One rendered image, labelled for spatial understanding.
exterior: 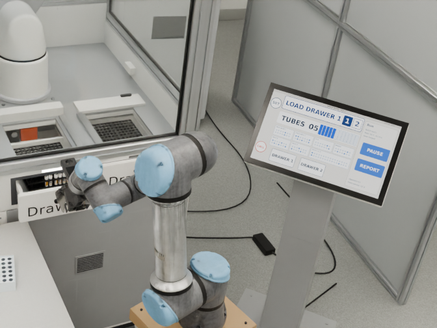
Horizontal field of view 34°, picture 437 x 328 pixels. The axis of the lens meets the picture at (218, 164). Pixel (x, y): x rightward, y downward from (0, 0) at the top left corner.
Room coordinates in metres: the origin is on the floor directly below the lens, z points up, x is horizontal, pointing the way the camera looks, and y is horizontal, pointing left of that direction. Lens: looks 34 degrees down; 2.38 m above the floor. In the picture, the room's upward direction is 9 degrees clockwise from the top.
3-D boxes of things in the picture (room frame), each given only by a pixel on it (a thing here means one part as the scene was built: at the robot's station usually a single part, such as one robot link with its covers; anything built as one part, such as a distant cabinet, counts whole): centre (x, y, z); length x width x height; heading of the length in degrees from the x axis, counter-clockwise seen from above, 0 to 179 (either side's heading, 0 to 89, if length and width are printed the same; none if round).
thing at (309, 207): (2.22, -0.37, 0.51); 0.50 x 0.45 x 1.02; 164
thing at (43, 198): (1.90, 0.50, 0.87); 0.29 x 0.02 x 0.11; 122
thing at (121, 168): (2.14, 0.28, 0.87); 0.29 x 0.02 x 0.11; 122
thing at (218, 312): (1.54, -0.02, 0.85); 0.15 x 0.15 x 0.10
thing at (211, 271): (1.53, -0.02, 0.97); 0.13 x 0.12 x 0.14; 139
